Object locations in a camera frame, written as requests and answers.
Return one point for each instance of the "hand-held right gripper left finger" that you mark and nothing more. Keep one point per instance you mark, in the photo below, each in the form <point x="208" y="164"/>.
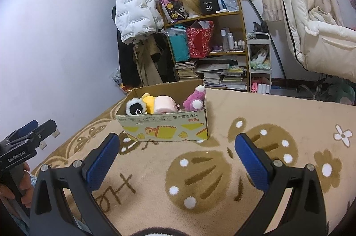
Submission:
<point x="101" y="162"/>

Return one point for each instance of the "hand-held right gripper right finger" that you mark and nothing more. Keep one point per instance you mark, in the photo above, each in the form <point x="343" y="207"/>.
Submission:
<point x="251" y="163"/>

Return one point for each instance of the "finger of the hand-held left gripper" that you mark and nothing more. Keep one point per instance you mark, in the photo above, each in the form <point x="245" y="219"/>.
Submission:
<point x="41" y="131"/>
<point x="26" y="127"/>

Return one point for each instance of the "white-haired plush doll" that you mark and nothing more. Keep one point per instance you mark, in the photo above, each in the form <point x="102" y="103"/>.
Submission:
<point x="136" y="107"/>

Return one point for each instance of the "printed cardboard box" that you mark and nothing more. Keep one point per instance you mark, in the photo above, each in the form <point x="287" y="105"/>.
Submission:
<point x="164" y="127"/>

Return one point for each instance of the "yellow plush toy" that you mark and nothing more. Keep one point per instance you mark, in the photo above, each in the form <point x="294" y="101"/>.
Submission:
<point x="148" y="104"/>

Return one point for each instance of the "pink cake roll plush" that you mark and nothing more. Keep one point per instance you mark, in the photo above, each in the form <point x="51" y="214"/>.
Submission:
<point x="165" y="105"/>

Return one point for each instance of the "pink bear plush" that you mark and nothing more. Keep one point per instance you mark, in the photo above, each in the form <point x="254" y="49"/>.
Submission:
<point x="194" y="100"/>

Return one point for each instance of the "person's left hand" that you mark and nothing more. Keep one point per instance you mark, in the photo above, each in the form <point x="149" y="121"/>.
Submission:
<point x="26" y="188"/>

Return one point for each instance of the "row of pink white bottles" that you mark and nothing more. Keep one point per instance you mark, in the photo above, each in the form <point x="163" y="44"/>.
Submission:
<point x="260" y="88"/>

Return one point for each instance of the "white trolley cart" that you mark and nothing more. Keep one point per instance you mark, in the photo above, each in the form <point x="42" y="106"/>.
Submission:
<point x="249" y="80"/>

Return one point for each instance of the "pile of magazines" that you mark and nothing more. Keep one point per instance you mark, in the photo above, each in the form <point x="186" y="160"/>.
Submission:
<point x="222" y="76"/>

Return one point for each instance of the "dark hanging coat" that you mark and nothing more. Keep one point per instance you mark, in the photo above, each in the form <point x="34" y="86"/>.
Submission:
<point x="126" y="63"/>

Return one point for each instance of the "beige hanging coat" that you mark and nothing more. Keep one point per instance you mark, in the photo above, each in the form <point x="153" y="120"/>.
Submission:
<point x="147" y="66"/>

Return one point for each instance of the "white grey plush toy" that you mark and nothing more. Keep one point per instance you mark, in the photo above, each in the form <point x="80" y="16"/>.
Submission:
<point x="260" y="56"/>

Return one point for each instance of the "stack of books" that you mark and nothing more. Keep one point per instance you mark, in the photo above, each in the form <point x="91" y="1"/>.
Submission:
<point x="186" y="70"/>

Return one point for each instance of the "group of cosmetic bottles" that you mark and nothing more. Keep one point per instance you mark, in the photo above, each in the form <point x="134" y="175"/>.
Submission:
<point x="230" y="40"/>

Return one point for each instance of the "wooden shelf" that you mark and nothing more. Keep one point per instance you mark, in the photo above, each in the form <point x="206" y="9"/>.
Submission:
<point x="242" y="30"/>

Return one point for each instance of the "red gift bag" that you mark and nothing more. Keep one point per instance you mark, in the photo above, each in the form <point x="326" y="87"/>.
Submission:
<point x="200" y="40"/>

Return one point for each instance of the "teal bag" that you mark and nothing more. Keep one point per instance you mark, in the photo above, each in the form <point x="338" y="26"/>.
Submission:
<point x="179" y="47"/>

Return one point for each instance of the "white duvet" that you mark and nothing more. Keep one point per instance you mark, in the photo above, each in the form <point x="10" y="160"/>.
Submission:
<point x="314" y="25"/>

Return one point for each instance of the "white puffer jacket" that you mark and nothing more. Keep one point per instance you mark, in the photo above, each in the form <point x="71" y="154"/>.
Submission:
<point x="136" y="8"/>

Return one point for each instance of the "black square box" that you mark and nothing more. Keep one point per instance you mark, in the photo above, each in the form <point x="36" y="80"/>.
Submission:
<point x="208" y="4"/>

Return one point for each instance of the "black patterned tote bag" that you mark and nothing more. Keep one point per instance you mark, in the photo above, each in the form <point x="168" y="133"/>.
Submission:
<point x="171" y="6"/>

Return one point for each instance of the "blonde wig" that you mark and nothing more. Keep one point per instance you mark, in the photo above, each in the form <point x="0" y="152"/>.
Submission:
<point x="192" y="2"/>

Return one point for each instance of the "white wall socket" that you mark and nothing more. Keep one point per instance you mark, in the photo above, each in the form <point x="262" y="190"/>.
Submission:
<point x="43" y="145"/>
<point x="56" y="132"/>

